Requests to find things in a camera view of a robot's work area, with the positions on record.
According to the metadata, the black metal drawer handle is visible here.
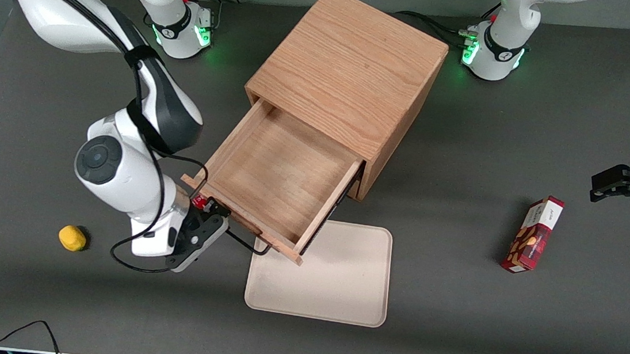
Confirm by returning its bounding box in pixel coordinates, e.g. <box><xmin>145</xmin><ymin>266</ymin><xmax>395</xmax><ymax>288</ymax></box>
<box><xmin>223</xmin><ymin>227</ymin><xmax>274</xmax><ymax>257</ymax></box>

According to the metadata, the wooden drawer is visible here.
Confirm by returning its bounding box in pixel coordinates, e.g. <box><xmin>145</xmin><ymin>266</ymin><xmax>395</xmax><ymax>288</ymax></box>
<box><xmin>174</xmin><ymin>91</ymin><xmax>369</xmax><ymax>272</ymax></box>

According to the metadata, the yellow lemon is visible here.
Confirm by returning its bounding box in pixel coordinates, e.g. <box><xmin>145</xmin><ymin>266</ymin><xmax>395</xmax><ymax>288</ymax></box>
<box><xmin>56</xmin><ymin>224</ymin><xmax>89</xmax><ymax>253</ymax></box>

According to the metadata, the red cookie box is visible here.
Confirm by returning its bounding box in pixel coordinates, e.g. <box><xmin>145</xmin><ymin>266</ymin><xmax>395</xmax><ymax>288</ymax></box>
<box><xmin>499</xmin><ymin>192</ymin><xmax>567</xmax><ymax>278</ymax></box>

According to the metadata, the beige plastic tray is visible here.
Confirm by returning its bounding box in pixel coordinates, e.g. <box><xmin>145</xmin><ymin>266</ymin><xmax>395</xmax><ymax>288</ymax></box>
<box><xmin>242</xmin><ymin>212</ymin><xmax>396</xmax><ymax>329</ymax></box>

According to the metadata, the wooden cabinet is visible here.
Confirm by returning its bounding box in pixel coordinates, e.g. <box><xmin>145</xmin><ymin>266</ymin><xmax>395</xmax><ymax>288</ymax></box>
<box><xmin>235</xmin><ymin>0</ymin><xmax>454</xmax><ymax>210</ymax></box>

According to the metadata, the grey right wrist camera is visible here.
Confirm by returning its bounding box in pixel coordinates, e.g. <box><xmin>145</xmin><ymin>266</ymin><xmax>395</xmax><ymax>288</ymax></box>
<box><xmin>165</xmin><ymin>213</ymin><xmax>230</xmax><ymax>277</ymax></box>

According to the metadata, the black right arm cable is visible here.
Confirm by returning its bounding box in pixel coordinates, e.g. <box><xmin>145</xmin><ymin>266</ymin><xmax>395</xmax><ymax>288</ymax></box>
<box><xmin>0</xmin><ymin>0</ymin><xmax>226</xmax><ymax>278</ymax></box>

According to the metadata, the black left base cable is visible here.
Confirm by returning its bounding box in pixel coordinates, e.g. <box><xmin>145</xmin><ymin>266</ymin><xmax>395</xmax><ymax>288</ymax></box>
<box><xmin>392</xmin><ymin>0</ymin><xmax>503</xmax><ymax>46</ymax></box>

